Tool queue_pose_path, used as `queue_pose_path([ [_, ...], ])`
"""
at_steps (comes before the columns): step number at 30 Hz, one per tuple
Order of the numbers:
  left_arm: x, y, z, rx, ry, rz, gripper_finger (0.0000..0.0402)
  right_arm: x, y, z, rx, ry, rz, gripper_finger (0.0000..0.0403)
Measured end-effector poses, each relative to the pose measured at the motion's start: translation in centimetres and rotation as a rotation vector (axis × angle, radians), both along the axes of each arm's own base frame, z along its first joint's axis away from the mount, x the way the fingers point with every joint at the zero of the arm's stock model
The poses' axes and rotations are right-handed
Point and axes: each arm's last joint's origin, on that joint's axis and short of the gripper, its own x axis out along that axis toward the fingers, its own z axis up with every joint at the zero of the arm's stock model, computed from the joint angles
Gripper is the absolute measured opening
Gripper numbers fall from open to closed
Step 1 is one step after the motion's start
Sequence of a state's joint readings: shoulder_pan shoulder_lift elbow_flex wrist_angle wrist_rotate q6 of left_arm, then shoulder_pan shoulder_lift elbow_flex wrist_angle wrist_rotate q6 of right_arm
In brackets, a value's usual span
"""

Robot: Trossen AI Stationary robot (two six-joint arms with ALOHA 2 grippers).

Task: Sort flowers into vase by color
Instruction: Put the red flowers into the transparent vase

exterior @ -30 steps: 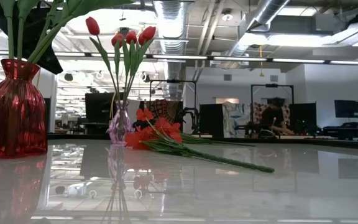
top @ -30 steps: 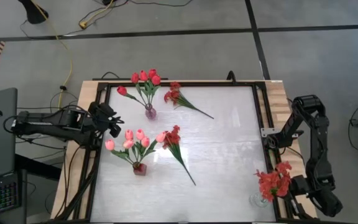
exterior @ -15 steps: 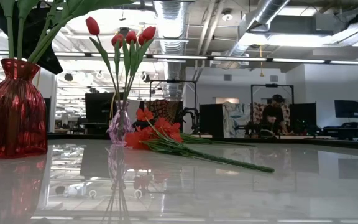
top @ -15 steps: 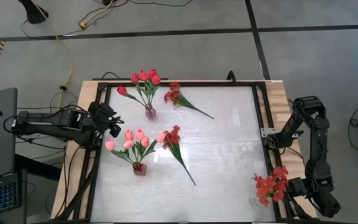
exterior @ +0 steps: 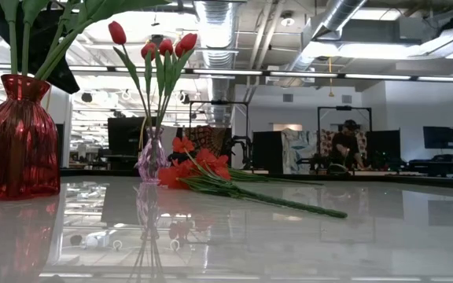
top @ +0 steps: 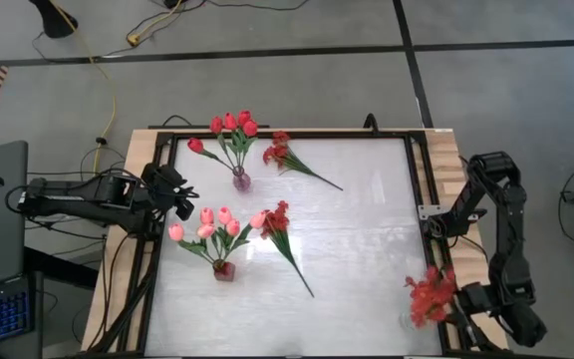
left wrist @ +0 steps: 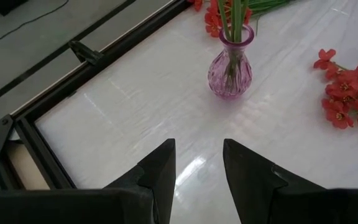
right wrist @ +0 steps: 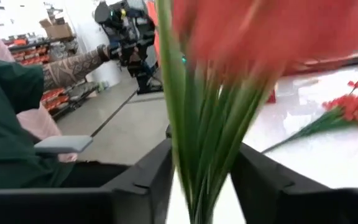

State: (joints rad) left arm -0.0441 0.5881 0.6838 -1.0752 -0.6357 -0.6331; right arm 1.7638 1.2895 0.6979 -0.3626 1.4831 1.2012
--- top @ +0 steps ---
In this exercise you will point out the clear glass vase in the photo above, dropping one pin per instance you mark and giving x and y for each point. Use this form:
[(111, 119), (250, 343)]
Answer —
[(405, 321)]

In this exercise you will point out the black frame clip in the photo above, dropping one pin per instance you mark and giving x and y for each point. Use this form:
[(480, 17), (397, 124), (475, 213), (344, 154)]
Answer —
[(371, 123)]

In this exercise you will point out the red glass vase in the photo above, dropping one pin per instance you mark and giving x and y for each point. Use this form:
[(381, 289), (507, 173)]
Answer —
[(224, 272)]

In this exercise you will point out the pink tulip stems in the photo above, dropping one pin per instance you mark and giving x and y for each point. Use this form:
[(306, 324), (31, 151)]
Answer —
[(327, 135)]

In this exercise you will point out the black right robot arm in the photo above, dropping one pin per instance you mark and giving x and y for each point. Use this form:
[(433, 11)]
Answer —
[(511, 239)]

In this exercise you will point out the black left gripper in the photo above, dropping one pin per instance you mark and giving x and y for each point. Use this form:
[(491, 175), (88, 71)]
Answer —
[(163, 187)]

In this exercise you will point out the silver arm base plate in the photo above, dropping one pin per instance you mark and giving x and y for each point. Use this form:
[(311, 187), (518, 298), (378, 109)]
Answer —
[(425, 210)]

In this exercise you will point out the black stand foot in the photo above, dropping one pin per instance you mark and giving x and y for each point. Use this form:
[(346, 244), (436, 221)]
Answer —
[(55, 22)]

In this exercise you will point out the laptop computer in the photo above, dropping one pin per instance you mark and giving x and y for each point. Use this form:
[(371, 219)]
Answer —
[(3, 224)]

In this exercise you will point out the black desk base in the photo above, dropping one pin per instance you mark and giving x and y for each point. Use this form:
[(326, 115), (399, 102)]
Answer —
[(58, 269)]

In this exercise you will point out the purple glass vase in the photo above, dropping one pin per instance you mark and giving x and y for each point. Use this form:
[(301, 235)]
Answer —
[(241, 182)]

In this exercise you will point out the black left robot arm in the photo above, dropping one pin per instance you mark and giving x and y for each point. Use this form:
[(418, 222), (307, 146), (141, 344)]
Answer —
[(68, 199)]

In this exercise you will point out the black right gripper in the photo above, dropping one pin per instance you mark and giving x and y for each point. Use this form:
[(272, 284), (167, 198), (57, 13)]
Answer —
[(476, 298)]

